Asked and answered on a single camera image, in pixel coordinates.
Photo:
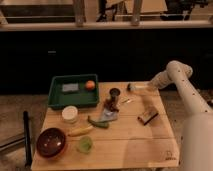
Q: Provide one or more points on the white round container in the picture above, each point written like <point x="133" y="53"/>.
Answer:
<point x="70" y="114"/>

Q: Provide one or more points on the dark metal cup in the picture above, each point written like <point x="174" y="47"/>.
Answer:
<point x="114" y="94"/>

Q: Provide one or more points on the brown wooden block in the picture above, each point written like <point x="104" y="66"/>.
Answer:
<point x="147" y="116"/>

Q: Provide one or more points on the dark red bowl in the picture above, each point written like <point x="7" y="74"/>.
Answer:
<point x="51" y="143"/>

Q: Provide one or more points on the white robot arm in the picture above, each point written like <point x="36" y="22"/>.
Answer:
<point x="196" y="152"/>

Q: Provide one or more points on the green plastic tray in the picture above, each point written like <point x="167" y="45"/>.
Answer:
<point x="57" y="99"/>

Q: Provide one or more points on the blue grey cloth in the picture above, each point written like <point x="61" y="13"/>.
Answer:
<point x="107" y="115"/>

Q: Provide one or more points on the small silver clip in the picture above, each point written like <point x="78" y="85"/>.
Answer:
<point x="126" y="101"/>

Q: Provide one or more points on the yellow banana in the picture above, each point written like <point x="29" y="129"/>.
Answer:
<point x="80" y="131"/>

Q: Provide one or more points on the brown wooden figure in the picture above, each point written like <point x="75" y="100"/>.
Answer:
<point x="110" y="105"/>

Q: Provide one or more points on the black pole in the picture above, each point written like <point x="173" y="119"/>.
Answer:
<point x="27" y="139"/>

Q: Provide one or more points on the grey sponge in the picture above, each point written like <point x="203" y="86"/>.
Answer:
<point x="72" y="87"/>

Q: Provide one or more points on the light green small cup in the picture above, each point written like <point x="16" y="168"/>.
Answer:
<point x="85" y="144"/>

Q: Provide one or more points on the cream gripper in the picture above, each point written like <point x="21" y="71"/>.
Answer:
<point x="150" y="86"/>

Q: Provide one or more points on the orange fruit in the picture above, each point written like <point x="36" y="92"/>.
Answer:
<point x="90" y="85"/>

